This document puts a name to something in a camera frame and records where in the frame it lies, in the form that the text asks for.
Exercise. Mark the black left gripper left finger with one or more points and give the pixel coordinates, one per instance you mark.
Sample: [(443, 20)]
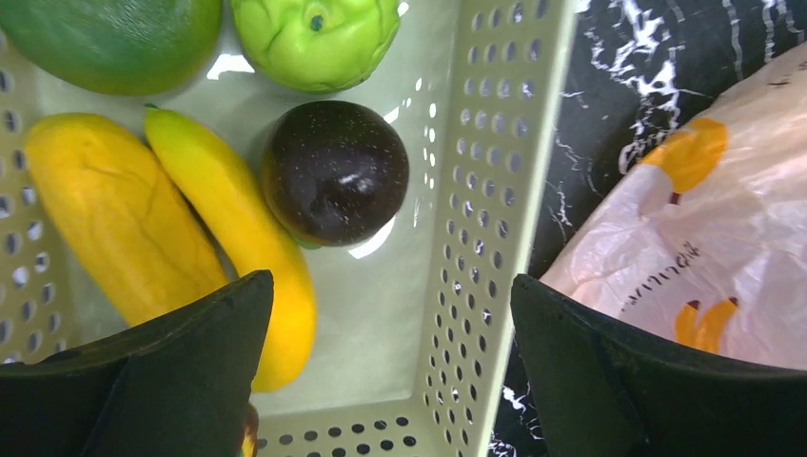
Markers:
[(177, 385)]

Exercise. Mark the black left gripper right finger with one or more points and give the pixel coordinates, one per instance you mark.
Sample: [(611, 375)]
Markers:
[(602, 387)]

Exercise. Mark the translucent peach plastic bag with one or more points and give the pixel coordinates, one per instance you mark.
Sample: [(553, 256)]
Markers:
[(703, 242)]

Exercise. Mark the pale green plastic basket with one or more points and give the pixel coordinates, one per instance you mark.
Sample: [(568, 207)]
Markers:
[(414, 326)]

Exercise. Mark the yellow fake mango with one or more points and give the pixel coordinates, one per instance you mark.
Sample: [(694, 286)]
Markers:
[(125, 221)]

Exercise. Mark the yellow fake banana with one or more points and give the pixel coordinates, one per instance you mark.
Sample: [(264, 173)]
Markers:
[(218, 183)]

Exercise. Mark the dark purple fake plum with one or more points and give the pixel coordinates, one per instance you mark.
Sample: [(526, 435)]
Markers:
[(334, 172)]

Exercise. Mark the green fake lime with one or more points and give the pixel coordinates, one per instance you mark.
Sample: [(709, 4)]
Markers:
[(115, 47)]

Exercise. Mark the green fake custard apple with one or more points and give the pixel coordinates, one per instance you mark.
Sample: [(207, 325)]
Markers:
[(316, 47)]

